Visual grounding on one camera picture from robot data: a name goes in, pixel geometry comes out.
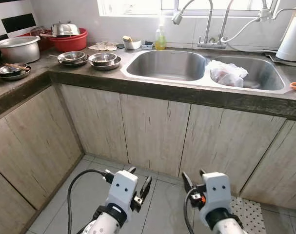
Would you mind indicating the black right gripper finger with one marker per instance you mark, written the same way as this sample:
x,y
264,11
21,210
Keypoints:
x,y
202,172
187,183

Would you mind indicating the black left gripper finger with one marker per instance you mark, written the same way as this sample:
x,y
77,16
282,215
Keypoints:
x,y
132,170
146,186

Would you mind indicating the bright kitchen window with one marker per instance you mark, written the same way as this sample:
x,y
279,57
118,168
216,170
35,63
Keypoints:
x,y
133,7

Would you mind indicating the pale wood cabinet door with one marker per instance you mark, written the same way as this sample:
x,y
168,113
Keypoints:
x,y
155,134
9,209
282,170
94,124
230,146
35,146

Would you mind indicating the white dotted floor mat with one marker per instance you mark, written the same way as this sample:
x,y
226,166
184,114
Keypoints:
x,y
247,217

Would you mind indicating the clear crumpled plastic bag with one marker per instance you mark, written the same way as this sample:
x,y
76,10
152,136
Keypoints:
x,y
226,73

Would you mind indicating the stainless steel double sink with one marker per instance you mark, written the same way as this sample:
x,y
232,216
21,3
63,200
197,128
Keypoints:
x,y
167,66

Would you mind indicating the small tray with scouring pad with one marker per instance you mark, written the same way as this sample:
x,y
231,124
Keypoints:
x,y
147,46

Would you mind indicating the small white bowl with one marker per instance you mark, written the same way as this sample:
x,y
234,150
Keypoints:
x,y
132,45

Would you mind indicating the pale crumpled dish cloth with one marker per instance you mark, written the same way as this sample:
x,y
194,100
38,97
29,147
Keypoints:
x,y
103,47

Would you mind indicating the yellow dish sponge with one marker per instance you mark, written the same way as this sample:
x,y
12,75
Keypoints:
x,y
127,38

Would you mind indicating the yellow dish soap bottle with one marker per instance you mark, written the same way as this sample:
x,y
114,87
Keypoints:
x,y
160,41

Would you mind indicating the dark drip tray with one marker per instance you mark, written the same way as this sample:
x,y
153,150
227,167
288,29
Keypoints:
x,y
279,61

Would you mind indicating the red plastic basin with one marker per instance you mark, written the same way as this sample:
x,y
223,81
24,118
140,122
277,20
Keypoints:
x,y
69,44

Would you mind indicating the chrome faucet pipe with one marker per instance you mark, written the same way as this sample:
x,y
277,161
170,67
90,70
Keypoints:
x,y
225,22

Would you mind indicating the chrome gooseneck faucet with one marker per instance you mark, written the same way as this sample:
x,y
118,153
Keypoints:
x,y
209,19

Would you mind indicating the brown wooden chopsticks pair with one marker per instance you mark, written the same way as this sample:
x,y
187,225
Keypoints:
x,y
17,66

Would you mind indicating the white electric kettle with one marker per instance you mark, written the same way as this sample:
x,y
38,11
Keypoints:
x,y
290,39

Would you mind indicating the large aluminium pot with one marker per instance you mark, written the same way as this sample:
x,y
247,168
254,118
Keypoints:
x,y
18,51

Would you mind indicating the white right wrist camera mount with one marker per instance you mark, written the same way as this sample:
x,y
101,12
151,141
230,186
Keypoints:
x,y
217,190

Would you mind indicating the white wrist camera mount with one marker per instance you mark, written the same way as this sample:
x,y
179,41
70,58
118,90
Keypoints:
x,y
217,190
121,187

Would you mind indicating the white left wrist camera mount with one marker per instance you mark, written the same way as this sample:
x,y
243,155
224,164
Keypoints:
x,y
121,187

